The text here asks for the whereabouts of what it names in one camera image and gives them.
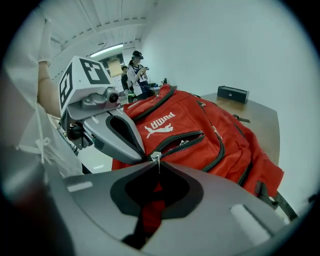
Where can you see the silver zipper pull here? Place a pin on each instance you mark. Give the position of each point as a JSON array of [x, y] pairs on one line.
[[156, 156]]

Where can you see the black box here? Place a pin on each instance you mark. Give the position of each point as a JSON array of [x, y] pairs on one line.
[[232, 94]]

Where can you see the ceiling light tube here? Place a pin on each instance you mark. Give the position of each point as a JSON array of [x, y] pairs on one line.
[[106, 50]]

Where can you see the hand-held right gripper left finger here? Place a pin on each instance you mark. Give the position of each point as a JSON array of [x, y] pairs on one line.
[[100, 195]]

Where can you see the red backpack bag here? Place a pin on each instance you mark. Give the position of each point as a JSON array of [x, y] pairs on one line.
[[195, 125]]

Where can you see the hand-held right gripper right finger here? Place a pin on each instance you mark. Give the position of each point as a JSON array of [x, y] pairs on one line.
[[225, 212]]

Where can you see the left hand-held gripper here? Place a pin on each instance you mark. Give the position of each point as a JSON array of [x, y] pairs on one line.
[[82, 82]]

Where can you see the cluttered background desk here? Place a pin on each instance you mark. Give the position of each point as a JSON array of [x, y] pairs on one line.
[[156, 87]]

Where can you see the person's left forearm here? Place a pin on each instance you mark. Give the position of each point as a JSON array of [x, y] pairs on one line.
[[47, 92]]

